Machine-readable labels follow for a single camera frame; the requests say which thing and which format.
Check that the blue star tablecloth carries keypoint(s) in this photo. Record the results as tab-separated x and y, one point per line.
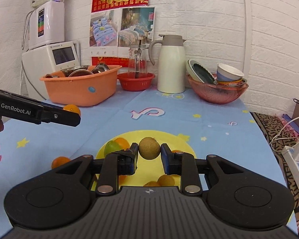
27	150

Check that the green apple front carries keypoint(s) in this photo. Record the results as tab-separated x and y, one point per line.
110	147

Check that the white water purifier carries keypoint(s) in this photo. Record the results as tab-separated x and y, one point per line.
47	25

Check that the mandarin orange back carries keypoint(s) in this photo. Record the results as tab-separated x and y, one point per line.
166	181

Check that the white countertop appliance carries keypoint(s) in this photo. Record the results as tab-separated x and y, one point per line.
46	59

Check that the small orange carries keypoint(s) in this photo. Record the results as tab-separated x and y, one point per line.
72	108

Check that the orange plastic basket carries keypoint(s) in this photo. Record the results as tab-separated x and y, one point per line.
85	91

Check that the mandarin orange left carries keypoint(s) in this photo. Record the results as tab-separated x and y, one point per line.
59	161

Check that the clear glass jar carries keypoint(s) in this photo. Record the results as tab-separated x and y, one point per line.
137	67

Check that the white blue cup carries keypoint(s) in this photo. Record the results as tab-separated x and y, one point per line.
226	72

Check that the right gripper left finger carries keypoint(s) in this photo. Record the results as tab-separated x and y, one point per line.
119	163

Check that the red plastic colander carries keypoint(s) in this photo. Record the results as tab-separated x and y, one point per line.
130	83

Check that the white thermos jug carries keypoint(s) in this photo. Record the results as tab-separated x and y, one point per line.
171	63

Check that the mandarin orange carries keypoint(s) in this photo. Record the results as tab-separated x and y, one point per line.
166	181
59	161

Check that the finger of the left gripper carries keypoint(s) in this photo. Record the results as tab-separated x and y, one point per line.
30	110

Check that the brown kiwi fruit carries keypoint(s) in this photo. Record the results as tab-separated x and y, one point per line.
149	148

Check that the orange with stem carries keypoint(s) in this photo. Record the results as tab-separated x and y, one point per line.
123	143

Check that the pink glass bowl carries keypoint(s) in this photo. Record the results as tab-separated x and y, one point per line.
217	94

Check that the wall calendar poster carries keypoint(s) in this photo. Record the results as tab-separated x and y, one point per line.
117	27

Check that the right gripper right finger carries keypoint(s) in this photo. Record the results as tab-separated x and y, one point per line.
187	167

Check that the white green dish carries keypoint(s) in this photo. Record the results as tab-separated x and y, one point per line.
198	72

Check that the yellow plastic plate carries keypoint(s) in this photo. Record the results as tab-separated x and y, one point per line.
147	170

